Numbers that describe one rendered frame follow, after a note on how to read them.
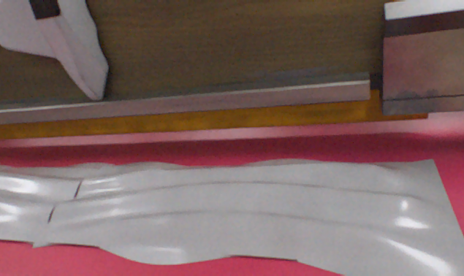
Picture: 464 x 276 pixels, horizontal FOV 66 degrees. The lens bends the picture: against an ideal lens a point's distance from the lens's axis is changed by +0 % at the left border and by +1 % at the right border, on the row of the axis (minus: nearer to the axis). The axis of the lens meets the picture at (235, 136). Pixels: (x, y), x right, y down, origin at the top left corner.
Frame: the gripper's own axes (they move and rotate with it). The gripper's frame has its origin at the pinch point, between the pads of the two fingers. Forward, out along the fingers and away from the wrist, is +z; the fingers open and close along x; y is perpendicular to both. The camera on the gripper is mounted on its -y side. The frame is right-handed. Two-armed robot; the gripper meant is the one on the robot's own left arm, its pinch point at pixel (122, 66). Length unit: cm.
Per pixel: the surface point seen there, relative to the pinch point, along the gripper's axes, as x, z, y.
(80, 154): 2.0, 5.2, 4.3
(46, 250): 10.7, 5.2, -0.3
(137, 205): 8.0, 4.8, -3.8
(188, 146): 1.4, 5.3, -3.7
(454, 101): 3.0, 2.7, -18.3
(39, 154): 1.8, 5.2, 8.1
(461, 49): 3.0, 0.4, -18.4
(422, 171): 4.7, 5.4, -16.8
